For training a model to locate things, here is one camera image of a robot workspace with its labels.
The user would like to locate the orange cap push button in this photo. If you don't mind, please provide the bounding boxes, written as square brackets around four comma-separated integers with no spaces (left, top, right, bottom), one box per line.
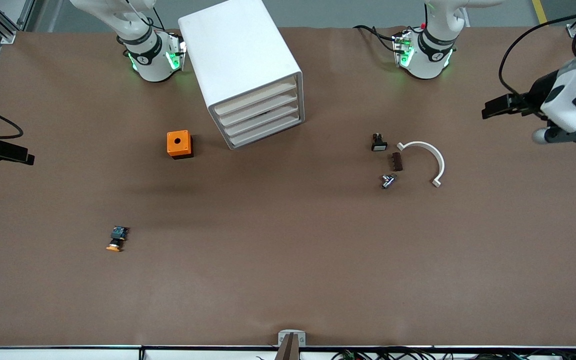
[106,225,131,253]

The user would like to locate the orange box with hole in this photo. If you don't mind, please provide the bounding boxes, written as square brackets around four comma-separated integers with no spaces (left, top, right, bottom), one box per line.
[166,130,194,160]

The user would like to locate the dark brown tapered bar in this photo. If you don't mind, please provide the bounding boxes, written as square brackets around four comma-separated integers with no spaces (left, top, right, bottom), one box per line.
[274,332,300,360]

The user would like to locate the white half-ring pipe clamp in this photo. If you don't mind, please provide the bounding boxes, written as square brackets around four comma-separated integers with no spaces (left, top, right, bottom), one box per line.
[395,141,446,189]

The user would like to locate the black arm base cable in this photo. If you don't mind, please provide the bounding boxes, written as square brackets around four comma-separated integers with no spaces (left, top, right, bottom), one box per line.
[353,24,395,48]

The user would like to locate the white table edge rail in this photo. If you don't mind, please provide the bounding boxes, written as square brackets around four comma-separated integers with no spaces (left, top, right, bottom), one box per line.
[0,345,576,360]

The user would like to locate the black cable bundle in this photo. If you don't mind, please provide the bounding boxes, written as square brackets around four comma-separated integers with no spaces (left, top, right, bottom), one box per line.
[330,348,524,360]

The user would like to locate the grey metal edge bracket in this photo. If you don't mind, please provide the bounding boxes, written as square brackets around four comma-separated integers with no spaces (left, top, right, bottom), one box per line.
[277,329,307,347]

